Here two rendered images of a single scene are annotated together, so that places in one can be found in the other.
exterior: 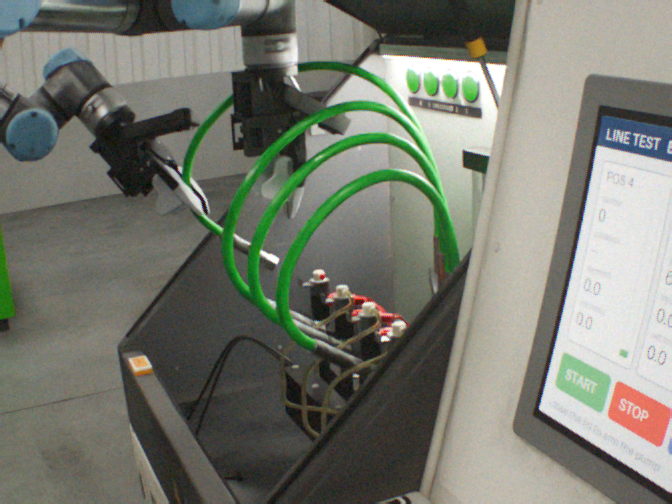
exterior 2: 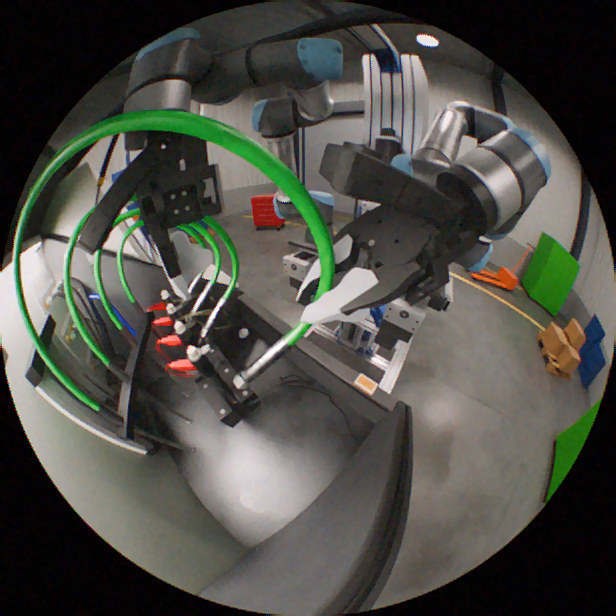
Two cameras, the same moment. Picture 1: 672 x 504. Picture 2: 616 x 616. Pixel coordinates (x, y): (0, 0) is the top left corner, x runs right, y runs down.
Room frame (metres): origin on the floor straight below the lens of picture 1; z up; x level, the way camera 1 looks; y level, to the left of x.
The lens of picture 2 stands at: (1.36, 0.14, 1.35)
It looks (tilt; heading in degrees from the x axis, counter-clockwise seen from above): 42 degrees down; 155
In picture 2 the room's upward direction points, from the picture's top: straight up
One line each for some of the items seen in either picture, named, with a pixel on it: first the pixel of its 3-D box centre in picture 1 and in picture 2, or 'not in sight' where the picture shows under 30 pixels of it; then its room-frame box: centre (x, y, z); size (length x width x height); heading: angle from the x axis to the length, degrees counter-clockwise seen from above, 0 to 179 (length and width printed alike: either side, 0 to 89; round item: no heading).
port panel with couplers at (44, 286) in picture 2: not in sight; (73, 325); (1.04, -0.31, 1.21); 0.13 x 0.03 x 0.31; 24
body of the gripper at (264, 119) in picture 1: (268, 111); (167, 176); (1.13, 0.08, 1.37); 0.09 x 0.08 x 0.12; 114
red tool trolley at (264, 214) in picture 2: not in sight; (269, 212); (-3.20, 1.16, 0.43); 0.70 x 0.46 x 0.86; 52
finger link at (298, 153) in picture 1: (294, 154); not in sight; (1.12, 0.05, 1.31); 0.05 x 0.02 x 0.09; 24
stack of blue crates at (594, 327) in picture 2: not in sight; (592, 350); (4.63, 5.79, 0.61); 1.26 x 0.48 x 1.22; 117
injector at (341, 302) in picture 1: (339, 367); (205, 356); (1.08, 0.00, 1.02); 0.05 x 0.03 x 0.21; 114
